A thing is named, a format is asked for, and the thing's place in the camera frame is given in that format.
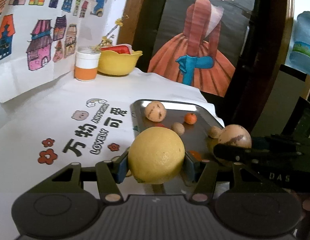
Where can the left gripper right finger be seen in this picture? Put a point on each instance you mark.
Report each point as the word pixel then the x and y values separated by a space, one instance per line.
pixel 204 174

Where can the red object in bowl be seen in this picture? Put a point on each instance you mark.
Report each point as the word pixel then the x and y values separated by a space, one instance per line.
pixel 120 49

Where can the brown kiwi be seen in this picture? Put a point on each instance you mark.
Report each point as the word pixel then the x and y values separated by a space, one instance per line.
pixel 178 128
pixel 214 132

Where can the blue water jug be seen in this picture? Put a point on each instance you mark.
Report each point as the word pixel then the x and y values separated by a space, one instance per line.
pixel 300 54

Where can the yellow plastic bowl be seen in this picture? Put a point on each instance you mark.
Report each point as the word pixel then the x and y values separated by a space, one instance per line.
pixel 115 64

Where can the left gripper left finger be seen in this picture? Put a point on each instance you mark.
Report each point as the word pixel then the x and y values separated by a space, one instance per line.
pixel 109 175

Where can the orange dress painting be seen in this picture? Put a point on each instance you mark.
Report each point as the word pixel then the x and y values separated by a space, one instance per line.
pixel 199 42

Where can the right hand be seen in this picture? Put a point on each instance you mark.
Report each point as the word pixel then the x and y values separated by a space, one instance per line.
pixel 304 198

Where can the yellow lemon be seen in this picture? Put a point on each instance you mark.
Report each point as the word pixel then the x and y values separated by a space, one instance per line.
pixel 156 156

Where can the houses drawing paper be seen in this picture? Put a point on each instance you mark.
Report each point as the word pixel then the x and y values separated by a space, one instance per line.
pixel 37 44

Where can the small orange tangerine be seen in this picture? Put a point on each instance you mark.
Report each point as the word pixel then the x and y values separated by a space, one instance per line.
pixel 190 118

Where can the yellow flower twig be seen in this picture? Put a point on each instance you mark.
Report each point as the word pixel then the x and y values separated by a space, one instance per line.
pixel 107 40

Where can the white printed tablecloth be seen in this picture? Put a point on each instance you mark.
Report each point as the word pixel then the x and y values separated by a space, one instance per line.
pixel 84 122

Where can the metal baking tray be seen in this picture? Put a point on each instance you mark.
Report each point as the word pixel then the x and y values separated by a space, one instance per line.
pixel 195 137

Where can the brown wooden door frame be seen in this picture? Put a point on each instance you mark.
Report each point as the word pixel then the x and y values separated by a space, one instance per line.
pixel 127 31

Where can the striped tan melon fruit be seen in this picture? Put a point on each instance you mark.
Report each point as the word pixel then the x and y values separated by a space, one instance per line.
pixel 155 111

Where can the white and orange cup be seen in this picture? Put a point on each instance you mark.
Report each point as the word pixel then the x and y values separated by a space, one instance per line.
pixel 86 63

